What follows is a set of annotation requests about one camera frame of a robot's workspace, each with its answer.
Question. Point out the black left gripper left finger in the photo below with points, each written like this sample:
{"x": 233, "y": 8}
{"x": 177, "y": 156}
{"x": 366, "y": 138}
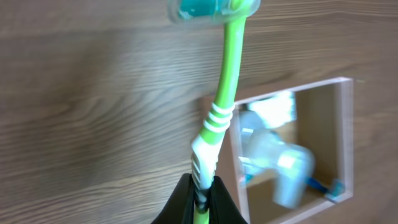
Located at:
{"x": 179, "y": 208}

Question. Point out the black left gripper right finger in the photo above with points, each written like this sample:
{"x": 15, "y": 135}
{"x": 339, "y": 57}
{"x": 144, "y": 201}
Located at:
{"x": 222, "y": 209}

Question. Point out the green white toothbrush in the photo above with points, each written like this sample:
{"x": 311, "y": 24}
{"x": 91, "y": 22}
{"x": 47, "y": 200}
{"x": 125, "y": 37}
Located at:
{"x": 206, "y": 145}

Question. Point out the dark blue pump bottle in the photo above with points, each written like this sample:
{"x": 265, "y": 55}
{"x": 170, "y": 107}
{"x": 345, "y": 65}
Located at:
{"x": 264, "y": 150}

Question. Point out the Dettol soap bar pack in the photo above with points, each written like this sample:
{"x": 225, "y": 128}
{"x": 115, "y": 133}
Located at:
{"x": 276, "y": 110}

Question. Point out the blue disposable razor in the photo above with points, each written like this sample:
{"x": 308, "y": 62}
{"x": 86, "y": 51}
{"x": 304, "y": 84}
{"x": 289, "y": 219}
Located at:
{"x": 332, "y": 192}

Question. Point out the white cardboard box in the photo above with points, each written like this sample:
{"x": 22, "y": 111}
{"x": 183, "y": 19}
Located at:
{"x": 324, "y": 125}

